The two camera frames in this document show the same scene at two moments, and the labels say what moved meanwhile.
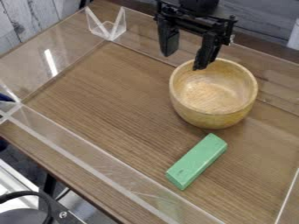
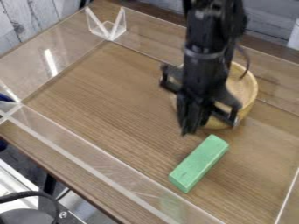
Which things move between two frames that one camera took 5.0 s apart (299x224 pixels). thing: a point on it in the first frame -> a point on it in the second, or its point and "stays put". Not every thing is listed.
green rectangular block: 194,163 stays put
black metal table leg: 50,185 stays put
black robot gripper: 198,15 -> 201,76
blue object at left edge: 4,97 stays put
